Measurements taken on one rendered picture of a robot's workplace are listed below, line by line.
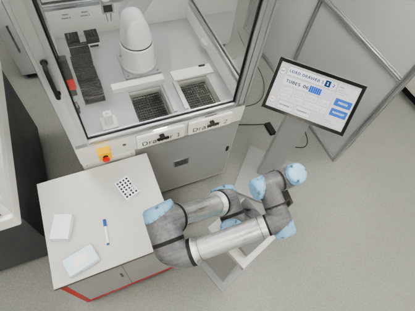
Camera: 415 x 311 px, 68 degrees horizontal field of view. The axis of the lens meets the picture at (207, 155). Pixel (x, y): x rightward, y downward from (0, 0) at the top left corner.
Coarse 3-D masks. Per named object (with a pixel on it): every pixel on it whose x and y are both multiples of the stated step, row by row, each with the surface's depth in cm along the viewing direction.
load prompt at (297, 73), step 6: (288, 72) 180; (294, 72) 179; (300, 72) 179; (306, 72) 178; (300, 78) 180; (306, 78) 179; (312, 78) 178; (318, 78) 178; (324, 78) 177; (318, 84) 178; (324, 84) 178; (330, 84) 177; (336, 84) 176
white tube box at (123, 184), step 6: (120, 180) 171; (126, 180) 171; (120, 186) 169; (126, 186) 169; (120, 192) 167; (126, 192) 168; (132, 192) 168; (138, 192) 169; (126, 198) 166; (132, 198) 169
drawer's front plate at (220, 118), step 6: (222, 114) 186; (228, 114) 188; (198, 120) 182; (204, 120) 183; (210, 120) 185; (216, 120) 188; (222, 120) 191; (228, 120) 194; (192, 126) 183; (198, 126) 186; (216, 126) 194; (192, 132) 188; (198, 132) 191
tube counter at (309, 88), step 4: (304, 84) 180; (308, 84) 180; (304, 88) 181; (308, 88) 180; (312, 88) 180; (316, 88) 179; (320, 88) 179; (308, 92) 181; (312, 92) 180; (316, 92) 180; (320, 92) 179; (324, 92) 179; (328, 92) 178; (324, 96) 179; (328, 96) 179; (332, 96) 178
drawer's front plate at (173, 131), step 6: (174, 126) 178; (180, 126) 178; (156, 132) 174; (162, 132) 175; (168, 132) 178; (174, 132) 180; (180, 132) 183; (138, 138) 171; (144, 138) 173; (150, 138) 176; (156, 138) 178; (168, 138) 183; (174, 138) 186; (138, 144) 176; (144, 144) 178; (150, 144) 181
